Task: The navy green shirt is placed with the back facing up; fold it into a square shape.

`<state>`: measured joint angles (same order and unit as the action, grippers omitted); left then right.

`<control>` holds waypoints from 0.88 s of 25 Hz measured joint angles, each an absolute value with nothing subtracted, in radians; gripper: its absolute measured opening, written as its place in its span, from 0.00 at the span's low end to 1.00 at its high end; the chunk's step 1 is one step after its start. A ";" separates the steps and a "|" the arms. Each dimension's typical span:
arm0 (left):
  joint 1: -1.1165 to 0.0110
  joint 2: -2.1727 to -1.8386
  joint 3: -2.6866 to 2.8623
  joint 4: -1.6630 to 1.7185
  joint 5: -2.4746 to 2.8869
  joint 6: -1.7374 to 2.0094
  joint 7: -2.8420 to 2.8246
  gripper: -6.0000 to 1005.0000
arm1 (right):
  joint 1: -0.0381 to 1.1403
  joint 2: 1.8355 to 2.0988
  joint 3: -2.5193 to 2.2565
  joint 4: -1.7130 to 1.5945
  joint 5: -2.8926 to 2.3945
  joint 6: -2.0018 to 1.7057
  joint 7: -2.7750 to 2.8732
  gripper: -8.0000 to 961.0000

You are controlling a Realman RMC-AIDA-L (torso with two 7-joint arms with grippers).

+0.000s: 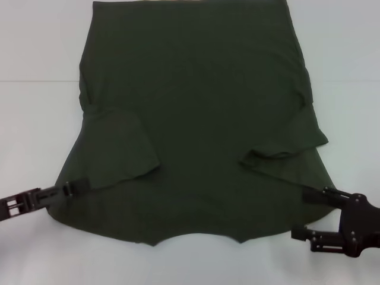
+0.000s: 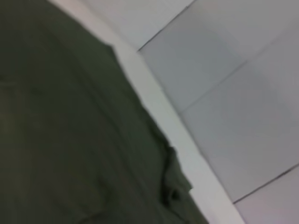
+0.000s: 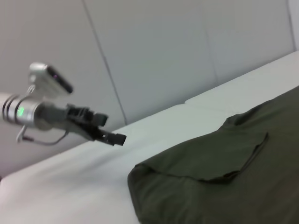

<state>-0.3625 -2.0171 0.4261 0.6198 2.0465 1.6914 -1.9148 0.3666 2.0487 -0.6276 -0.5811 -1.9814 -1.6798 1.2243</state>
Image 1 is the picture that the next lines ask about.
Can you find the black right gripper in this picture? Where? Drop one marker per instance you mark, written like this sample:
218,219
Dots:
360,225

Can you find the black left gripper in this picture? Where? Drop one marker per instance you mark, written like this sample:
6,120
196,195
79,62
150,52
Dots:
20,203

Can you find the dark green t-shirt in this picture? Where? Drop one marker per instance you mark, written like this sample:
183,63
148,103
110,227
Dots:
196,118

